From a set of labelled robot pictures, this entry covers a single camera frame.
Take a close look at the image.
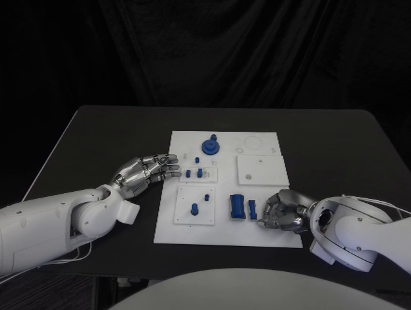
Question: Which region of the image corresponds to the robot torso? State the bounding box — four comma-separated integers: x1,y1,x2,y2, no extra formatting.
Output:
106,267,407,310

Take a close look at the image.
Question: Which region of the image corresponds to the white task board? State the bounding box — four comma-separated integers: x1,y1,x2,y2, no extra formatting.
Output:
152,130,304,249

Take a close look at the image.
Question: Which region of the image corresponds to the large blue block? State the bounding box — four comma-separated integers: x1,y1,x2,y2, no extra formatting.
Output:
229,194,246,220

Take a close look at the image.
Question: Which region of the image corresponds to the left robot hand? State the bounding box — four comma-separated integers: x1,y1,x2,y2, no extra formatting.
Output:
109,153,183,201

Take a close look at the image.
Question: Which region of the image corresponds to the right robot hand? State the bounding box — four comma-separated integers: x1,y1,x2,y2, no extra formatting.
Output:
256,189,319,232

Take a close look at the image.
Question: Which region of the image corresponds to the blue gear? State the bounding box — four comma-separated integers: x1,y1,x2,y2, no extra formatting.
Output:
201,139,221,155

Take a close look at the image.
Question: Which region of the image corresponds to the white cable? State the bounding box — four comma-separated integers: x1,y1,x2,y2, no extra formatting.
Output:
0,241,93,293
341,194,411,218

